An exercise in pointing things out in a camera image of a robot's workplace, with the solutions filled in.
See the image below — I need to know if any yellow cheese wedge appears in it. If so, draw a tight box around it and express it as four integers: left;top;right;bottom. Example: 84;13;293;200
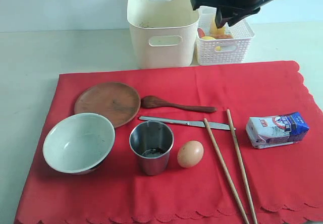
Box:
209;20;225;35

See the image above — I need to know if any orange fried food piece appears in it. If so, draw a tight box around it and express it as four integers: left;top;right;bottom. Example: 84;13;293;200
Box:
212;34;233;39

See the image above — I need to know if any red sausage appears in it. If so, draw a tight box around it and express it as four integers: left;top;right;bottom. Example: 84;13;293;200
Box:
197;28;205;38

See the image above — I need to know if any yellow lemon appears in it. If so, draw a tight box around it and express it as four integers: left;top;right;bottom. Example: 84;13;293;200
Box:
201;36;222;51

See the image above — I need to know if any blue white milk carton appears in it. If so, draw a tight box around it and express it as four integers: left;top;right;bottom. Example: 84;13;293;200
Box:
246;112;309;149

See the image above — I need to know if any brown egg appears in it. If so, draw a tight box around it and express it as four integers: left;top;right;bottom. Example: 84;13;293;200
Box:
177;140;204;168

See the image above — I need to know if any stainless steel cup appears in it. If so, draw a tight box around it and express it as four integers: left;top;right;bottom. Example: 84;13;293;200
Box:
129;121;174;176

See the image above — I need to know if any white perforated plastic basket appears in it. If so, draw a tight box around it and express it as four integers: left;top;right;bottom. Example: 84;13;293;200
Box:
195;6;254;66

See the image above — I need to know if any cream plastic bin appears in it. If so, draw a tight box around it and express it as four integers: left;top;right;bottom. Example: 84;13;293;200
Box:
127;0;199;69

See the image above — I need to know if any dark wooden spoon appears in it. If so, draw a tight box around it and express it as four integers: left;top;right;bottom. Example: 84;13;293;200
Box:
141;95;218;113

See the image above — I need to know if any steel table knife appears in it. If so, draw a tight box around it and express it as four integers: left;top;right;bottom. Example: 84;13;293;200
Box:
139;116;230;130

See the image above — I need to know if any right wooden chopstick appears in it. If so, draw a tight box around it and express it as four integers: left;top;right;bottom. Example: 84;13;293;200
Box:
226;109;258;224

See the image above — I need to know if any wooden chopstick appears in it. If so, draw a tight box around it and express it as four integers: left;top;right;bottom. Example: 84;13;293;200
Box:
203;118;249;224
226;109;258;224

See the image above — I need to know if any brown wooden plate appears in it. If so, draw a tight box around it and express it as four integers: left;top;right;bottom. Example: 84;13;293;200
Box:
74;82;141;128

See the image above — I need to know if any white ceramic bowl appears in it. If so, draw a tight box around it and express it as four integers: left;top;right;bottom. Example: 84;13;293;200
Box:
42;113;116;175

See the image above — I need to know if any left wooden chopstick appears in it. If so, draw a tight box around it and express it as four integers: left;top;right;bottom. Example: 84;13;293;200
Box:
203;118;249;224

